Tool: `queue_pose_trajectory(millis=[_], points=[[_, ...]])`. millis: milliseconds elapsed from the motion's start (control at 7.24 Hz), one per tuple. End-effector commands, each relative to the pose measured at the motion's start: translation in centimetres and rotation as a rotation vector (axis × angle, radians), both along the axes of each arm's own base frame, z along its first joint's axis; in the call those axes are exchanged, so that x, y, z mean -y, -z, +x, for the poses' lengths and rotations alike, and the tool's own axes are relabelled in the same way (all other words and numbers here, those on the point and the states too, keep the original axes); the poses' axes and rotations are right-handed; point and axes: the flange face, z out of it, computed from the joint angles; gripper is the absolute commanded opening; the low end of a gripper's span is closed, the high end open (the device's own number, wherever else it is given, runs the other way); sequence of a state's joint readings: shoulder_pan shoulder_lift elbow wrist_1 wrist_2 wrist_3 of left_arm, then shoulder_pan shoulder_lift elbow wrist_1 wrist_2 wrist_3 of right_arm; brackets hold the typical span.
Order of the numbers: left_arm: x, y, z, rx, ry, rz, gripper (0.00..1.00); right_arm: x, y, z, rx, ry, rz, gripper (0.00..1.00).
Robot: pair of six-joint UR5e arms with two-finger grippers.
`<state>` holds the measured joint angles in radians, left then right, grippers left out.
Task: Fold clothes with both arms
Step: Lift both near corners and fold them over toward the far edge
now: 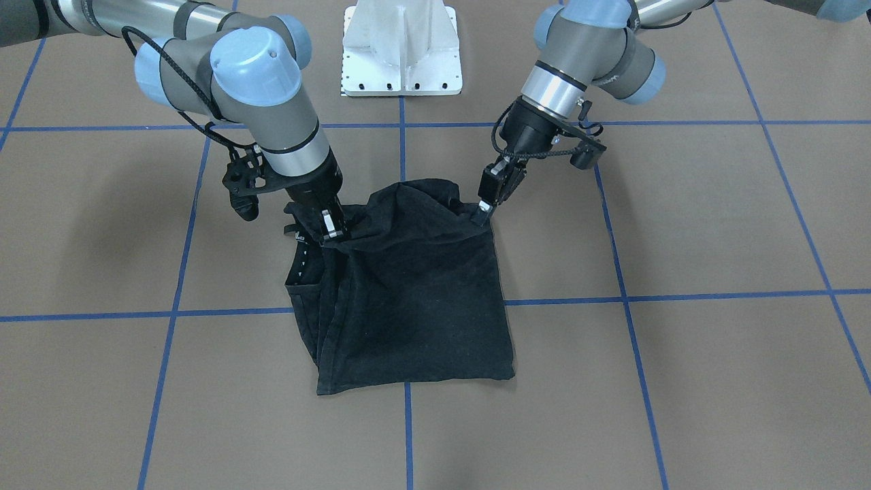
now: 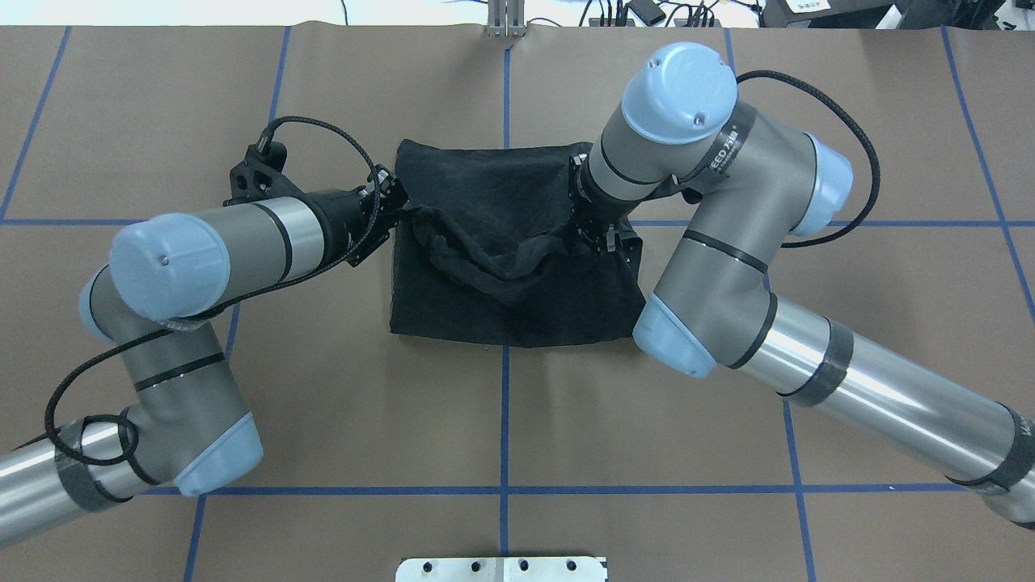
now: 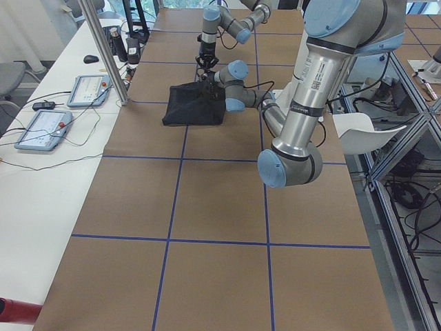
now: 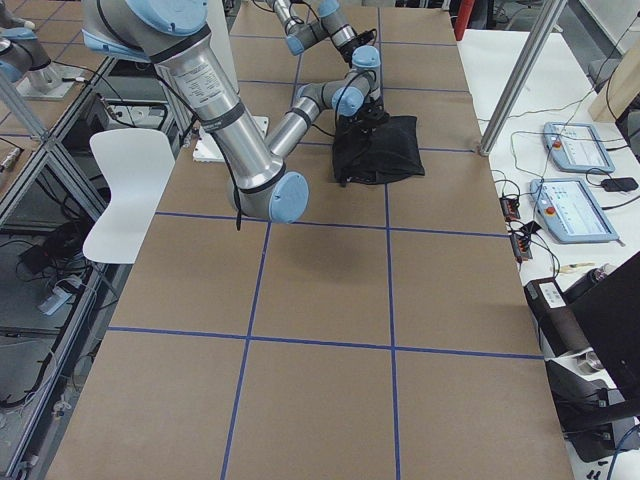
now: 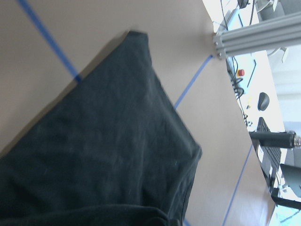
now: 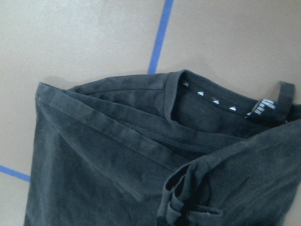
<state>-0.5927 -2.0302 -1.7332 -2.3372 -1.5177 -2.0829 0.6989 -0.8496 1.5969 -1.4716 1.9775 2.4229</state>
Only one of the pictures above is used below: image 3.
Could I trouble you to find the aluminium frame post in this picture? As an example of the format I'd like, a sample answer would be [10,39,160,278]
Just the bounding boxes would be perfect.
[78,0,128,106]

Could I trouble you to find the teach pendant tablet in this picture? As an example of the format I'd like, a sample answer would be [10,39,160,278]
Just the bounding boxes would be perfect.
[67,74,111,108]
[14,110,73,152]

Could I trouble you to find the near teach pendant tablet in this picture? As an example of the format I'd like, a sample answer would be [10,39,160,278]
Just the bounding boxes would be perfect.
[14,110,73,152]

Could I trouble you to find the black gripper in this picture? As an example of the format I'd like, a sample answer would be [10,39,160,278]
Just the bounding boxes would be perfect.
[201,74,219,100]
[195,41,219,79]

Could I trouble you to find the far teach pendant tablet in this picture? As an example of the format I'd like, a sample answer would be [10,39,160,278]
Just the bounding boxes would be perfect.
[67,74,111,108]

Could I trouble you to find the black computer mouse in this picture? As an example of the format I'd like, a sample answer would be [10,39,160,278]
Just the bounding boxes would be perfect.
[83,54,99,64]

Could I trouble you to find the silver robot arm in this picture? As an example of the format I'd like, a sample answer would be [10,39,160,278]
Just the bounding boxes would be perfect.
[199,1,407,188]
[196,0,272,73]

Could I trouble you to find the black graphic t-shirt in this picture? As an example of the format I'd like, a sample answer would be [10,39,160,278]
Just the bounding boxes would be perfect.
[162,81,226,126]

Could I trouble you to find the white plastic chair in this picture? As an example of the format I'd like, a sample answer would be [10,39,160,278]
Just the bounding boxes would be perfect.
[333,112,406,155]

